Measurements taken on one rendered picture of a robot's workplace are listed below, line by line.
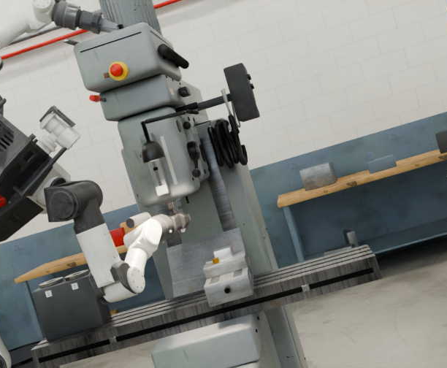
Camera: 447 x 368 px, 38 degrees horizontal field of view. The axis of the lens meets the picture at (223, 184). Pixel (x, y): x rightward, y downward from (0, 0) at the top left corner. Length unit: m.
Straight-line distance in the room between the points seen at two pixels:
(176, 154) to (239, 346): 0.67
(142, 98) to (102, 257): 0.61
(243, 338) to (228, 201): 0.73
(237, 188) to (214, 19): 4.10
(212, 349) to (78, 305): 0.56
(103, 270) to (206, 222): 0.91
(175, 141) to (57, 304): 0.74
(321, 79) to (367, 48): 0.53
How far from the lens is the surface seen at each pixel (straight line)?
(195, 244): 2.69
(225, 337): 2.13
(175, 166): 2.22
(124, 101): 2.22
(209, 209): 2.68
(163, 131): 2.22
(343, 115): 6.50
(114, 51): 2.14
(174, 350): 2.17
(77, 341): 2.38
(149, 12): 2.57
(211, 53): 6.57
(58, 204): 1.83
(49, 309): 2.46
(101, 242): 1.86
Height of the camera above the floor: 1.40
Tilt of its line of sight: 2 degrees down
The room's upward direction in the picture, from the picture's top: 17 degrees counter-clockwise
